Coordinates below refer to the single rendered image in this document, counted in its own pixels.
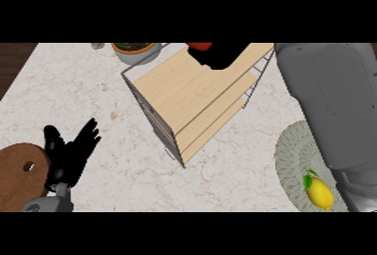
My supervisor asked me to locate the red tomato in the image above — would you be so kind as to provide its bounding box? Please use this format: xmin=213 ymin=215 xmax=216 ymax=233
xmin=185 ymin=42 xmax=213 ymax=52

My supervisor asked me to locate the yellow lemon with leaf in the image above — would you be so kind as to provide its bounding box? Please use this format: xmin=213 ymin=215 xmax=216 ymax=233
xmin=302 ymin=167 xmax=336 ymax=212

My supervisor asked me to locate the wooden wire tiered shelf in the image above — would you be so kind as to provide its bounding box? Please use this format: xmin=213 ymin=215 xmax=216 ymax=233
xmin=120 ymin=42 xmax=277 ymax=169

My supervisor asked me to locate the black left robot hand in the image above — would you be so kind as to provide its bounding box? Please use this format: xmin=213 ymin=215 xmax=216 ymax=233
xmin=43 ymin=117 xmax=104 ymax=193

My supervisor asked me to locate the round grey placemat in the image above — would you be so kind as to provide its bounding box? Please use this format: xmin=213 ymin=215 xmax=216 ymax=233
xmin=274 ymin=120 xmax=351 ymax=213

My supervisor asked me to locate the potted plant in grey pot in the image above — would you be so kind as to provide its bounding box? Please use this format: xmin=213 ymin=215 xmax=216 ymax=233
xmin=111 ymin=42 xmax=165 ymax=66

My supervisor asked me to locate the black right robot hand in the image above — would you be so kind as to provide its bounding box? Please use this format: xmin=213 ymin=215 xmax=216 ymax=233
xmin=188 ymin=42 xmax=252 ymax=71

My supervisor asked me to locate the brown wooden cutting board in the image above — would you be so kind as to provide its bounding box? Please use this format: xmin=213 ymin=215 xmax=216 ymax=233
xmin=0 ymin=142 xmax=52 ymax=213

